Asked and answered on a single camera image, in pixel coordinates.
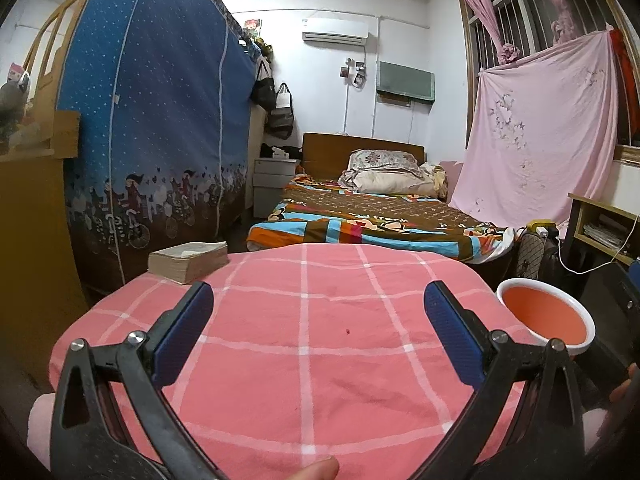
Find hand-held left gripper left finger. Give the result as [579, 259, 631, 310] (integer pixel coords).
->
[50, 281, 226, 480]

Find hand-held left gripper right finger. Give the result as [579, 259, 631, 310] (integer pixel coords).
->
[420, 280, 587, 480]

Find orange basin with white rim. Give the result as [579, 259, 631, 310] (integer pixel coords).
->
[495, 278, 597, 352]

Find person's right hand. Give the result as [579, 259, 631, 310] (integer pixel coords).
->
[607, 362, 640, 406]

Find person's left hand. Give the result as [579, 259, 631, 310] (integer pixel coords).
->
[280, 456, 340, 480]

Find stack of papers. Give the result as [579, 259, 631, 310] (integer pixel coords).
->
[582, 215, 626, 251]

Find thick old book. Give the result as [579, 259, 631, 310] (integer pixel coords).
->
[148, 241, 229, 285]

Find wooden shelf unit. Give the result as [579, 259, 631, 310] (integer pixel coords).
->
[567, 192, 640, 266]

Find patterned bag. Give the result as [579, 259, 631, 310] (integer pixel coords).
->
[515, 232, 546, 281]

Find pink checked tablecloth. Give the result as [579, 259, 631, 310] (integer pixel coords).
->
[50, 242, 543, 478]

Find colourful cartoon bedspread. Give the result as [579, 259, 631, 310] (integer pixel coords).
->
[247, 174, 516, 265]

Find pink board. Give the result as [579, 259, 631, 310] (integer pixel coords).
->
[440, 160, 466, 196]

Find pillows on bed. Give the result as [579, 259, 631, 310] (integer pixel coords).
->
[339, 162, 448, 197]

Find person's pink clothing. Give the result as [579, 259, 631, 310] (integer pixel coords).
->
[27, 394, 608, 471]

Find pink hanging sheet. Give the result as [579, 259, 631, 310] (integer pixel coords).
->
[450, 24, 621, 226]

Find white nightstand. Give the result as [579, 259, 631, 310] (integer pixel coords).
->
[253, 157, 301, 218]

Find wooden cabinet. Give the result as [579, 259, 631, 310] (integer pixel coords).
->
[0, 110, 91, 396]

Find floral pillow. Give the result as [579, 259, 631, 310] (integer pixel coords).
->
[348, 149, 420, 171]

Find red cloth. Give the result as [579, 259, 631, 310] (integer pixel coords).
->
[609, 27, 640, 136]

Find black tissue box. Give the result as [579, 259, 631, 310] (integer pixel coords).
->
[260, 143, 303, 159]

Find wooden bed headboard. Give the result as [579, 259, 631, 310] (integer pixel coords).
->
[302, 132, 426, 178]

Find dark hanging bag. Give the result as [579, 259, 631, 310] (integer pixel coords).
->
[264, 107, 295, 141]

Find blue fabric wardrobe cover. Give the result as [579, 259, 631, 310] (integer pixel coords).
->
[55, 0, 261, 281]

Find black hanging bag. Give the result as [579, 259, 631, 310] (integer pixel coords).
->
[250, 57, 277, 111]

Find grey plush toy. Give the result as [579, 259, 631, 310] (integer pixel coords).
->
[0, 62, 31, 141]

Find barred window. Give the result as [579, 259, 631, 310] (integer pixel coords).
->
[460, 0, 640, 146]

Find clutter atop wardrobe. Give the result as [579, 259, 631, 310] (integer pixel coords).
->
[242, 17, 275, 58]

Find white air conditioner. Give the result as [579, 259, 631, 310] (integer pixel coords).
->
[301, 17, 370, 44]

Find white cable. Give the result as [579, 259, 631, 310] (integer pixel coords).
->
[555, 225, 633, 275]

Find wall socket with plugs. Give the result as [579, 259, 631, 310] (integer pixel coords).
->
[340, 59, 368, 88]

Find wooden bunk bed frame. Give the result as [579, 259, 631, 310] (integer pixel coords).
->
[22, 0, 96, 116]

